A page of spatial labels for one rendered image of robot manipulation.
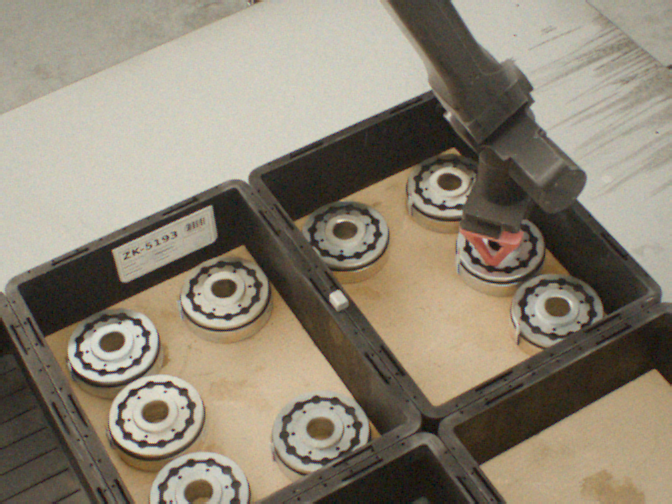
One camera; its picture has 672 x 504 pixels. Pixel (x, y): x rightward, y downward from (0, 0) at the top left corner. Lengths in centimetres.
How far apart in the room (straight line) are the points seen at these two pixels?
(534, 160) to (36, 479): 62
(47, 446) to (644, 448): 64
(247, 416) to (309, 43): 76
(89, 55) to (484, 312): 181
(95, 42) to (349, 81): 131
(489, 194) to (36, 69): 187
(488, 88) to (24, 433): 62
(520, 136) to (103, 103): 82
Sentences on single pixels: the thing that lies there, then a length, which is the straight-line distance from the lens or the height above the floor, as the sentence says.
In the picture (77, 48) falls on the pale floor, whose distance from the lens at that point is 319.
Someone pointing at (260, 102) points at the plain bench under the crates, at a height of 70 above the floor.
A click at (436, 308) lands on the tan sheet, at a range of 152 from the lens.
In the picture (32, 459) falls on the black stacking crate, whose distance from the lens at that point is 147.
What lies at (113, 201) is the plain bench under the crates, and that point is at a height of 70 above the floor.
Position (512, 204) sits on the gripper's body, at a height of 96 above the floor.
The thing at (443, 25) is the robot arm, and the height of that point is 128.
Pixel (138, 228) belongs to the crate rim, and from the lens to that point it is 150.
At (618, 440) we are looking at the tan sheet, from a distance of 144.
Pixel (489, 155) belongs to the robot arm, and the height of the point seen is 103.
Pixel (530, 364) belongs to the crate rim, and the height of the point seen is 93.
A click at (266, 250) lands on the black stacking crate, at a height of 88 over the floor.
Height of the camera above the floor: 204
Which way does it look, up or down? 50 degrees down
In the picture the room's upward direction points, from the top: 4 degrees counter-clockwise
